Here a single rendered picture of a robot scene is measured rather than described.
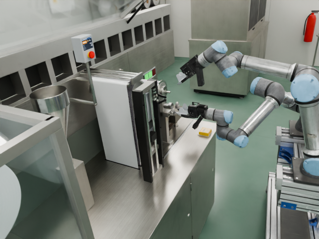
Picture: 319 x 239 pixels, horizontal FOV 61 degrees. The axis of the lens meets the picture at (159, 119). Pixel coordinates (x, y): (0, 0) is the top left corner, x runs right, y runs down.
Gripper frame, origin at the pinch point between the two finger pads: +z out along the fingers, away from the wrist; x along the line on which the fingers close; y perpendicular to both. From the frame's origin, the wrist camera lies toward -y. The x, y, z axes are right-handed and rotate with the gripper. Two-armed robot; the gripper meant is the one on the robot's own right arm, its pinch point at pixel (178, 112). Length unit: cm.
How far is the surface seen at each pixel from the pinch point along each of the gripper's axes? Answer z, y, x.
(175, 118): 4.3, -8.1, -4.2
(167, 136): 3.6, -13.4, 10.7
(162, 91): 5.6, 17.7, 8.9
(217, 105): 41, -109, -229
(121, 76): 15, 36, 35
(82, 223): -15, 14, 105
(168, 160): -5.1, -18.9, 27.3
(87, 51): 9, 56, 62
